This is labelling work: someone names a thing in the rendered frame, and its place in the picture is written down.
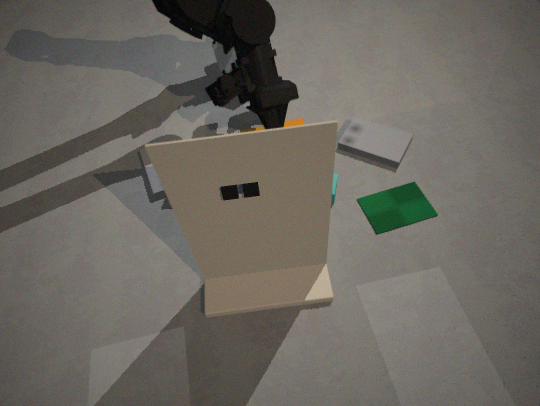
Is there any green flat square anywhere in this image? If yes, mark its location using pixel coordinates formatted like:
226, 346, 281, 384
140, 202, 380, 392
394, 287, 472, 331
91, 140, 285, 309
357, 182, 438, 234

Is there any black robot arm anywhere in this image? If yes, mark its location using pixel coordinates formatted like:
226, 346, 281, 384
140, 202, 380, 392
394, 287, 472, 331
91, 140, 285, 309
152, 0, 276, 107

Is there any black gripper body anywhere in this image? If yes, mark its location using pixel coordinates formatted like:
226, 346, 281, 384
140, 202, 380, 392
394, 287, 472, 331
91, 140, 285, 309
236, 43, 299, 109

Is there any beige panel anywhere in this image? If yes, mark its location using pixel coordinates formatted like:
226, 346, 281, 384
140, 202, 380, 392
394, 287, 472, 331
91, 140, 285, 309
145, 121, 337, 318

